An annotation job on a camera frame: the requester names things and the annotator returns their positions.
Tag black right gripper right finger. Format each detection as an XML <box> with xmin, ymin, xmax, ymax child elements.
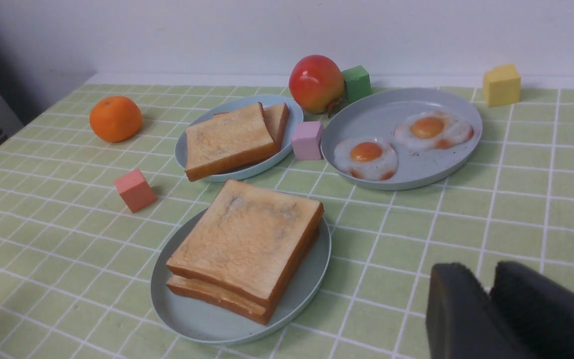
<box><xmin>490</xmin><ymin>261</ymin><xmax>574</xmax><ymax>359</ymax></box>

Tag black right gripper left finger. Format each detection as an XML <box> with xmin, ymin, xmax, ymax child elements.
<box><xmin>426</xmin><ymin>263</ymin><xmax>536</xmax><ymax>359</ymax></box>

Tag toast slice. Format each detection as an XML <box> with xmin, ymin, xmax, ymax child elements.
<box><xmin>185</xmin><ymin>102</ymin><xmax>280</xmax><ymax>181</ymax></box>
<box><xmin>166</xmin><ymin>229</ymin><xmax>319</xmax><ymax>326</ymax></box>
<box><xmin>202</xmin><ymin>102</ymin><xmax>289</xmax><ymax>153</ymax></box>
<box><xmin>166</xmin><ymin>179</ymin><xmax>324</xmax><ymax>306</ymax></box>

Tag left fried egg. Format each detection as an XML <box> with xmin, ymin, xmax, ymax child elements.
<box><xmin>332</xmin><ymin>137</ymin><xmax>399</xmax><ymax>181</ymax></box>

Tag fried egg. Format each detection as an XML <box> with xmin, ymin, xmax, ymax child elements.
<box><xmin>393</xmin><ymin>111</ymin><xmax>474</xmax><ymax>152</ymax></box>
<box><xmin>332</xmin><ymin>137</ymin><xmax>399</xmax><ymax>181</ymax></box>

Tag right fried egg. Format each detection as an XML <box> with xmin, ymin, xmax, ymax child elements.
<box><xmin>393</xmin><ymin>111</ymin><xmax>474</xmax><ymax>152</ymax></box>

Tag grey plate with eggs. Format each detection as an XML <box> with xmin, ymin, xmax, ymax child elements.
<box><xmin>320</xmin><ymin>88</ymin><xmax>483</xmax><ymax>191</ymax></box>

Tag yellow cube block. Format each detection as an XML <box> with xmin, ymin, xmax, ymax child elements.
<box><xmin>482</xmin><ymin>63</ymin><xmax>521</xmax><ymax>108</ymax></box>

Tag pink cube block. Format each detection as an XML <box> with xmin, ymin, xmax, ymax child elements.
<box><xmin>291</xmin><ymin>121</ymin><xmax>325</xmax><ymax>161</ymax></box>

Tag green cube block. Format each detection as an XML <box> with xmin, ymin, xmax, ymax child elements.
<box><xmin>341</xmin><ymin>65</ymin><xmax>373</xmax><ymax>104</ymax></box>

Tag light green empty plate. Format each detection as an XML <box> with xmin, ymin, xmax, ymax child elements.
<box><xmin>150</xmin><ymin>210</ymin><xmax>332</xmax><ymax>346</ymax></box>

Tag light blue bread plate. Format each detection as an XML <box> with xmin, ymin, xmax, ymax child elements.
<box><xmin>191</xmin><ymin>95</ymin><xmax>304</xmax><ymax>182</ymax></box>

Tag red apple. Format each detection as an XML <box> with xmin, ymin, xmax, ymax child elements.
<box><xmin>288</xmin><ymin>54</ymin><xmax>345</xmax><ymax>117</ymax></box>

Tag green checkered tablecloth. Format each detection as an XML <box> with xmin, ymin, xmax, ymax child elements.
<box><xmin>0</xmin><ymin>84</ymin><xmax>574</xmax><ymax>359</ymax></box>

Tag salmon cube block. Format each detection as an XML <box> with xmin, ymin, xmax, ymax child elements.
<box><xmin>114</xmin><ymin>168</ymin><xmax>157</xmax><ymax>213</ymax></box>

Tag orange mandarin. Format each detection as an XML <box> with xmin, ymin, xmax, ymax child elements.
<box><xmin>89</xmin><ymin>96</ymin><xmax>143</xmax><ymax>143</ymax></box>

